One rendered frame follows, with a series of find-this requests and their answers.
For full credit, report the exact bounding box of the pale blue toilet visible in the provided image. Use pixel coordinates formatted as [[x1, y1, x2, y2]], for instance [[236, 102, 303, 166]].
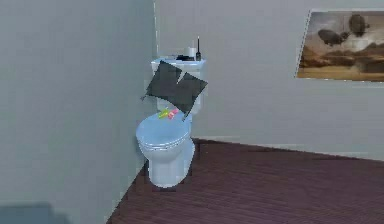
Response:
[[135, 56, 207, 189]]

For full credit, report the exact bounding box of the dark grey square cloth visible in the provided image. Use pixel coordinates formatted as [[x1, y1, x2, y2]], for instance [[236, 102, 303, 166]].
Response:
[[140, 60, 209, 122]]

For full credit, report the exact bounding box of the black slim bottle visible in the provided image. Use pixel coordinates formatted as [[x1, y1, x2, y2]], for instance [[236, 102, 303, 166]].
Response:
[[195, 35, 202, 62]]

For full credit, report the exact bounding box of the framed brown landscape picture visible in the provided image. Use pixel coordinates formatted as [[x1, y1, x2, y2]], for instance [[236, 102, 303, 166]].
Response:
[[294, 8, 384, 83]]

